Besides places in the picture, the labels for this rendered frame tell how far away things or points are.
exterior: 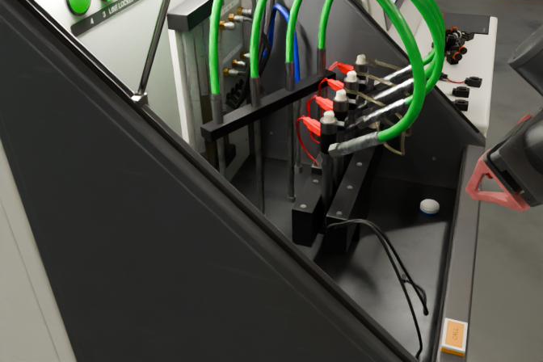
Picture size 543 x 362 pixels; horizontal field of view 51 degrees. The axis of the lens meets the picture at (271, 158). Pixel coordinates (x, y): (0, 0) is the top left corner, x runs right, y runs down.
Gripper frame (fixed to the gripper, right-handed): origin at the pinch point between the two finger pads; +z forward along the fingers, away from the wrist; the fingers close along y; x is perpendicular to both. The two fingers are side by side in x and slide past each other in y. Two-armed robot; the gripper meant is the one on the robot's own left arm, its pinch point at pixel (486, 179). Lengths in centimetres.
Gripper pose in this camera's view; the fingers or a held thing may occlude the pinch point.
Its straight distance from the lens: 68.1
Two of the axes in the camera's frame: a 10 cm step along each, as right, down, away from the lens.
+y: -7.2, 5.2, -4.5
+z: -3.1, 3.4, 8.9
